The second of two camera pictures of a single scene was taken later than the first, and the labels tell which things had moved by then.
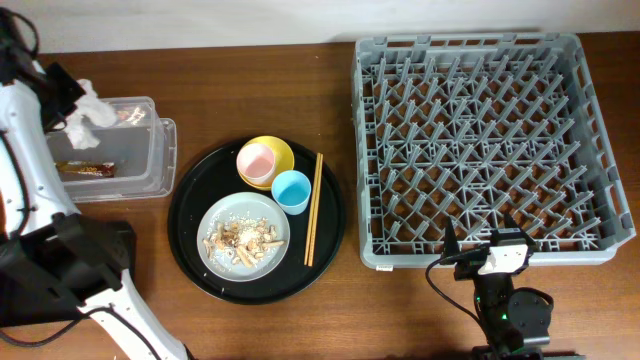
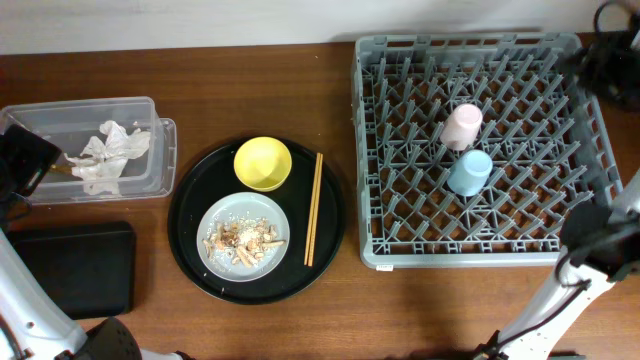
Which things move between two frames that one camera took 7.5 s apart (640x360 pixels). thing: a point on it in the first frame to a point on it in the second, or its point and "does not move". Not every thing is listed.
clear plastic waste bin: x=142 y=145 does not move
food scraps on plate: x=242 y=240 does not move
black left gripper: x=64 y=72 to x=35 y=151
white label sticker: x=384 y=268 does not move
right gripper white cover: x=467 y=270 to x=605 y=65
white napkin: x=88 y=108 to x=100 y=164
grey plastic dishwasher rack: x=479 y=127 does not move
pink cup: x=255 y=164 to x=461 y=127
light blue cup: x=292 y=190 to x=470 y=172
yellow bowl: x=284 y=159 does not move
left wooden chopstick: x=312 y=208 does not move
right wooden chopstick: x=316 y=210 does not move
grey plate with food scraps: x=243 y=237 does not move
